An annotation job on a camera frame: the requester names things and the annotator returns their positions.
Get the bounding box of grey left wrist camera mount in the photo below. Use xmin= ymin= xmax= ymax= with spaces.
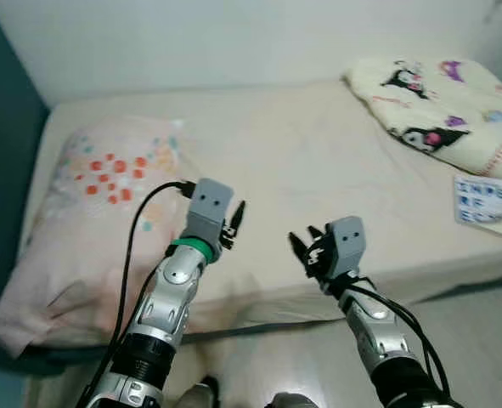
xmin=185 ymin=178 xmax=234 ymax=244

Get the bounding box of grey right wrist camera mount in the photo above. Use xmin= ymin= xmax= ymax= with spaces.
xmin=330 ymin=217 xmax=368 ymax=278

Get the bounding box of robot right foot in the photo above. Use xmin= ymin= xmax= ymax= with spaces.
xmin=268 ymin=391 xmax=320 ymax=408

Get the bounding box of cream cartoon print blanket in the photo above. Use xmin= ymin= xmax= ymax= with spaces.
xmin=344 ymin=57 xmax=502 ymax=193

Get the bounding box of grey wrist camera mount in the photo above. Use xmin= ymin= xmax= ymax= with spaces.
xmin=185 ymin=178 xmax=234 ymax=244
xmin=330 ymin=217 xmax=368 ymax=278

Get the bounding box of white book with blue letters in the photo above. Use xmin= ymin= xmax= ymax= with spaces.
xmin=453 ymin=174 xmax=502 ymax=235

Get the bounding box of blue upholstered headboard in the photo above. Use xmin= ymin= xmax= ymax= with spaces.
xmin=0 ymin=0 xmax=52 ymax=368

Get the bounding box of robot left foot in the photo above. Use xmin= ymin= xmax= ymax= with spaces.
xmin=178 ymin=378 xmax=223 ymax=408

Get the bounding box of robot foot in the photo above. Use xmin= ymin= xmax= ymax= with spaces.
xmin=178 ymin=378 xmax=223 ymax=408
xmin=268 ymin=391 xmax=320 ymax=408

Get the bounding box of pink pillow with coloured dots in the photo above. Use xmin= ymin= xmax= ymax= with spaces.
xmin=0 ymin=115 xmax=202 ymax=358

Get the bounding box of mattress with cream sheet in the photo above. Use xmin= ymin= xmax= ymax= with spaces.
xmin=13 ymin=78 xmax=502 ymax=349

